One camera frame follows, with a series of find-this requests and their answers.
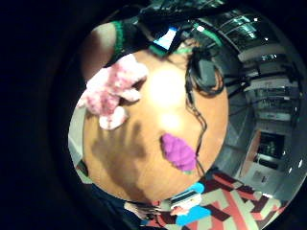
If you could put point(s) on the purple plush toy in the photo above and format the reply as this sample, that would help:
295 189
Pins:
179 151

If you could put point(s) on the the person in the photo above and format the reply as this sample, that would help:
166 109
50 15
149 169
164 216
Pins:
99 48

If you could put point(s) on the white cabinet with dark screen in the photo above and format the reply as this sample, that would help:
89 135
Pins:
268 153

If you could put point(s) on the white shelving unit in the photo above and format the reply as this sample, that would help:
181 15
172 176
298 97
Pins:
271 83

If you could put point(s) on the phone with lit screen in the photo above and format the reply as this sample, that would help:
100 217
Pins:
166 39

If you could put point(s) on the black adapter box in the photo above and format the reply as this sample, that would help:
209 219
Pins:
207 72

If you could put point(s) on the pink plush toy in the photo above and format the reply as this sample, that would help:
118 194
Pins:
107 91

